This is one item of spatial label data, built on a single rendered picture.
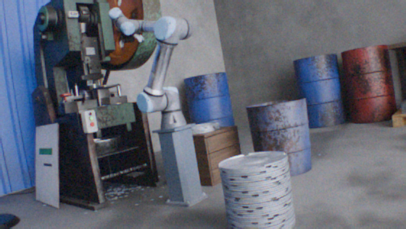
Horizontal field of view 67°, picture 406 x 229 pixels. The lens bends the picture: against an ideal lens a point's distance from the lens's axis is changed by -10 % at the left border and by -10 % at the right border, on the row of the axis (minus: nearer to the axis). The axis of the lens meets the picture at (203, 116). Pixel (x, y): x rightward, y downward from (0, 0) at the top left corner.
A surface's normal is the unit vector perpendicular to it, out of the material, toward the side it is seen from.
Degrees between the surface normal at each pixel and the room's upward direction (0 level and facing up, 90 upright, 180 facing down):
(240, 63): 90
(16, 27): 90
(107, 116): 90
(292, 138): 92
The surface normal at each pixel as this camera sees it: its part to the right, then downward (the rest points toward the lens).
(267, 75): -0.64, 0.14
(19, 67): 0.75, -0.09
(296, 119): 0.41, 0.02
